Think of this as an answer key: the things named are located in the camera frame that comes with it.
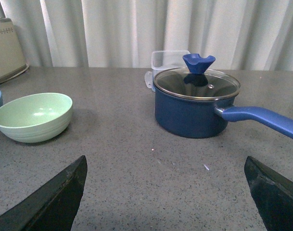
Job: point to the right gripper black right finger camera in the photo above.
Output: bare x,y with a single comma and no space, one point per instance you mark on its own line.
272,194

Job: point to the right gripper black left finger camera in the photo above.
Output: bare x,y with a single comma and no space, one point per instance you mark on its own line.
52,207

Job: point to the green bowl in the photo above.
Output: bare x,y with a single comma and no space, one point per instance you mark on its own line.
36,118

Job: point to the dark blue saucepan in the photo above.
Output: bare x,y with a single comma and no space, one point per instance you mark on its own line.
203,119

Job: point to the glass lid with blue knob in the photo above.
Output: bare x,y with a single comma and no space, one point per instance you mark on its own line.
196,81

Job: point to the cream two-slot toaster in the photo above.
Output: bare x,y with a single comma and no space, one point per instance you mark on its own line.
12,59

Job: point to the clear plastic food container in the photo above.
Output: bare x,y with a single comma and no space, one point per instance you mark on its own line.
164,60

